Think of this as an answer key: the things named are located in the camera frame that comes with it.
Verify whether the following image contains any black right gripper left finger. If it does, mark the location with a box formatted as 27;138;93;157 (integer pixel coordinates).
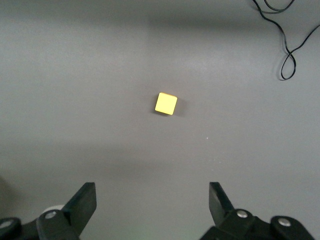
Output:
0;181;97;240

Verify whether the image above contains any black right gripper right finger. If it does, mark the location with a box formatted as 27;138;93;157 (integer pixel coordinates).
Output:
199;181;315;240

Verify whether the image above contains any yellow cube block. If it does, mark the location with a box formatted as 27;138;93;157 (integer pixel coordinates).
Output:
154;92;178;116

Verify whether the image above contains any thin black cable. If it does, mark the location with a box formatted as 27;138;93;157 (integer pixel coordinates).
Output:
251;0;320;81

